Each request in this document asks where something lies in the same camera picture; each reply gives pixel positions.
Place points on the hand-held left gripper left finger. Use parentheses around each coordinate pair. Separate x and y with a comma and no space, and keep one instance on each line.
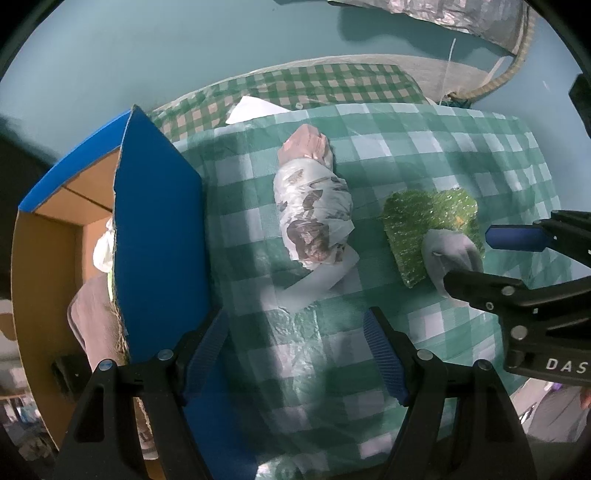
(203,350)

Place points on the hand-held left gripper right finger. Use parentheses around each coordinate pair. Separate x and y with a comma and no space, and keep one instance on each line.
(383,350)

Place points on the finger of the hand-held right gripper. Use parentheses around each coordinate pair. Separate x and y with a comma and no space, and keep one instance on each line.
(485,286)
(517,237)

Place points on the white sock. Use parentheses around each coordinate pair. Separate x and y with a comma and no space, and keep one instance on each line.
(450,251)

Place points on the green bubble wrap item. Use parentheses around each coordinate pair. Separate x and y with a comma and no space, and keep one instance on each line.
(415,221)

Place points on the blue cardboard box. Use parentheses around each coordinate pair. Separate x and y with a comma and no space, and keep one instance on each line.
(157,230)

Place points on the plain white cloth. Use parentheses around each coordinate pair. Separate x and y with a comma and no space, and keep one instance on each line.
(104,251)

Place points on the green checkered tablecloth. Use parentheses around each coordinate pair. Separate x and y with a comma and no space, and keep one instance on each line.
(461,152)

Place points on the slipper wrapped in plastic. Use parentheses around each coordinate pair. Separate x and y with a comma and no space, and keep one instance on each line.
(314,217)

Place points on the pink cloth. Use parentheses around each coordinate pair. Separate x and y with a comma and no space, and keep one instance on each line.
(304,143)

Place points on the silver foil curtain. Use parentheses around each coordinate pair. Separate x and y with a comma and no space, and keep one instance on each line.
(461,16)

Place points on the white paper sheet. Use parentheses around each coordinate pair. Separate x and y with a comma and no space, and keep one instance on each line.
(254,110)

